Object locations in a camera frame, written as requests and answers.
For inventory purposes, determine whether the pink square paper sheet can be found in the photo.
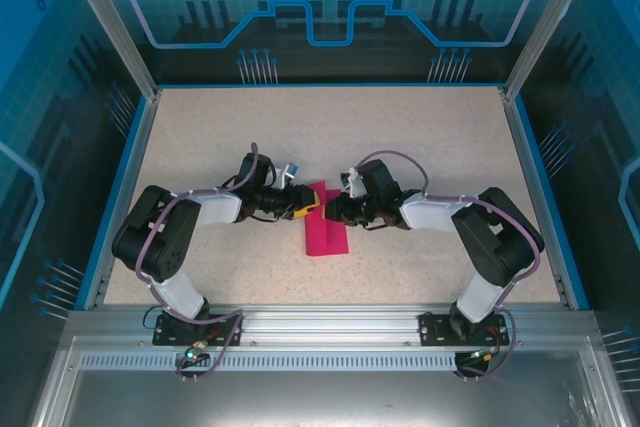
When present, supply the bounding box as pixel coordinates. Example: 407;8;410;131
303;179;351;259

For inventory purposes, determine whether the grey sheet metal tray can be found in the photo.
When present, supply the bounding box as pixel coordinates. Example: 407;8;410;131
32;366;616;427

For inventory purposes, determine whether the aluminium mounting rail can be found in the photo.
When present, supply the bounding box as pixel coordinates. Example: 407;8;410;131
64;302;601;349

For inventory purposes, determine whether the aluminium side rail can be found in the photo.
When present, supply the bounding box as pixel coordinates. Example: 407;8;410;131
82;89;162;311
499;89;581;311

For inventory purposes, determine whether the slotted grey cable duct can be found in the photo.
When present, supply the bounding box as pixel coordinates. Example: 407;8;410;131
79;352;501;373

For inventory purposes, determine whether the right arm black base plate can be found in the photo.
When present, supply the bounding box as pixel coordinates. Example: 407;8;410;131
418;311;511;348

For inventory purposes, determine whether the brass cable connector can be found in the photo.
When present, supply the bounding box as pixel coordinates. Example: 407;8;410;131
182;338;209;364
468;343;502;364

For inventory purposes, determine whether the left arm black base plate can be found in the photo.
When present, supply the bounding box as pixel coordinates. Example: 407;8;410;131
152;312;245;348

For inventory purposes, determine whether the aluminium frame post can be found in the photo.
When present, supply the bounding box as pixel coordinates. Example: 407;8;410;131
55;0;162;99
502;0;609;99

